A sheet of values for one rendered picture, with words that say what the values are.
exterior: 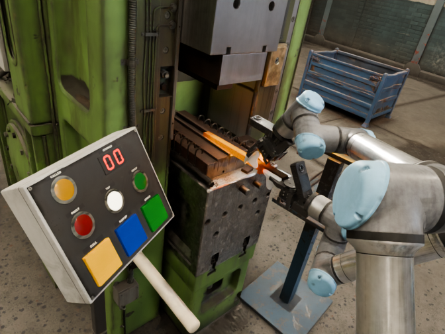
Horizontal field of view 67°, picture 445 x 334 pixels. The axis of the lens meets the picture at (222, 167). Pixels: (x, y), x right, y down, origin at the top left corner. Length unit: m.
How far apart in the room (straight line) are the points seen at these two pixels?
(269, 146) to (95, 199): 0.57
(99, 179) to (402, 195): 0.61
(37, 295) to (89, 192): 1.36
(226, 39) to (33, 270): 1.68
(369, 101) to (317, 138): 3.98
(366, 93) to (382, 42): 4.72
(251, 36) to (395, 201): 0.73
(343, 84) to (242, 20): 4.01
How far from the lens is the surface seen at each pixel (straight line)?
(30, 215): 0.75
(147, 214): 0.90
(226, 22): 1.04
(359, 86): 4.93
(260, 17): 1.14
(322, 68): 5.18
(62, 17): 1.37
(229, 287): 1.89
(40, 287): 2.14
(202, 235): 1.32
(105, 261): 0.81
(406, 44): 9.23
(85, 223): 0.78
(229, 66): 1.10
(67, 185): 0.76
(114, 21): 1.01
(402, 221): 0.58
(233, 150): 1.25
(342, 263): 0.96
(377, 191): 0.56
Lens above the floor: 1.60
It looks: 31 degrees down
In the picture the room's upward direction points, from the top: 9 degrees clockwise
